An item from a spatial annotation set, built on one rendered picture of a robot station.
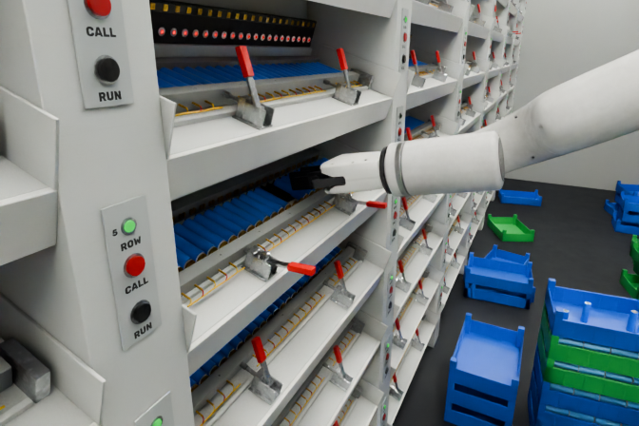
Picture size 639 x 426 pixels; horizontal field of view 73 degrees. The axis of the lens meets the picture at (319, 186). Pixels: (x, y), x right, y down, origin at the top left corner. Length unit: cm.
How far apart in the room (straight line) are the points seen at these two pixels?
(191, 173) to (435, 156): 35
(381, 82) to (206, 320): 60
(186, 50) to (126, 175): 32
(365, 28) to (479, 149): 42
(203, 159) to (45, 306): 17
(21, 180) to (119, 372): 17
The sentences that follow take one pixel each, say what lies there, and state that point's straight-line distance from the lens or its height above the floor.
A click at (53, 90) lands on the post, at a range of 33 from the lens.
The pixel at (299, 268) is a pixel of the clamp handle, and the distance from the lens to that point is 54.
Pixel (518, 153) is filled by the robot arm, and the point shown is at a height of 103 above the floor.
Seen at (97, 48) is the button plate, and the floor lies 117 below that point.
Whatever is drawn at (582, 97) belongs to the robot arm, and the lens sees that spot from 61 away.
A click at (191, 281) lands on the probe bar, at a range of 52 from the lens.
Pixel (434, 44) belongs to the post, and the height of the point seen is 120.
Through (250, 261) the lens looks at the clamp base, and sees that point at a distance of 57.
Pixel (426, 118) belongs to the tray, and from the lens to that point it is 162.
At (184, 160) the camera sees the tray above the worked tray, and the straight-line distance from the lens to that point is 40.
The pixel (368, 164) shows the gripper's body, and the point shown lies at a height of 101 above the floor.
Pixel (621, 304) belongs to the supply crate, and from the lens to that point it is 166.
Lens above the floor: 117
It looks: 17 degrees down
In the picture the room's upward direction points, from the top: straight up
